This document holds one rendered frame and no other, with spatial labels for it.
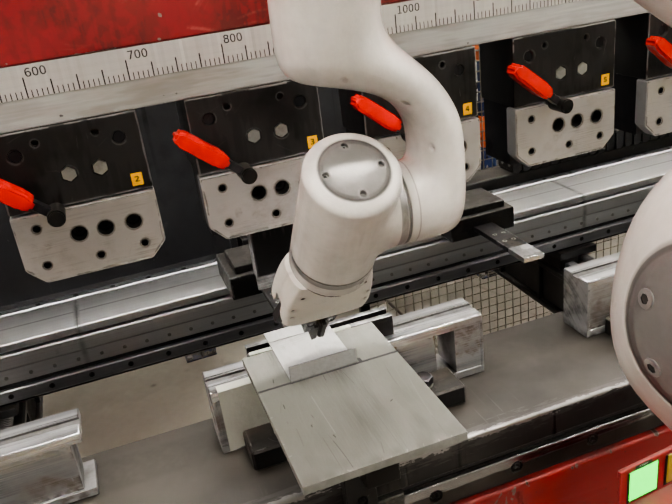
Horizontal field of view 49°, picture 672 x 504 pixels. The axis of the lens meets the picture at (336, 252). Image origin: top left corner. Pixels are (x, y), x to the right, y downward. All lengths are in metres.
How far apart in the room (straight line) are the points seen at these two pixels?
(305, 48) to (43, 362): 0.77
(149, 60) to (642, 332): 0.63
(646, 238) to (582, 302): 0.91
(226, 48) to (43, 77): 0.19
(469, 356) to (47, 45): 0.68
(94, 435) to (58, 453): 1.74
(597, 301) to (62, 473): 0.78
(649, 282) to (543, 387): 0.83
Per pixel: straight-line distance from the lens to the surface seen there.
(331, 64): 0.57
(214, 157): 0.79
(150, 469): 1.03
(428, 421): 0.81
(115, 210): 0.83
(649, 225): 0.26
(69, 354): 1.20
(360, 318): 1.01
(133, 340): 1.20
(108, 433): 2.71
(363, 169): 0.60
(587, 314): 1.17
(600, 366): 1.12
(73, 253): 0.84
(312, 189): 0.59
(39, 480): 1.00
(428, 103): 0.61
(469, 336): 1.06
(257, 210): 0.85
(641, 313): 0.26
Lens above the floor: 1.49
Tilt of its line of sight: 24 degrees down
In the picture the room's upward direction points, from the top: 7 degrees counter-clockwise
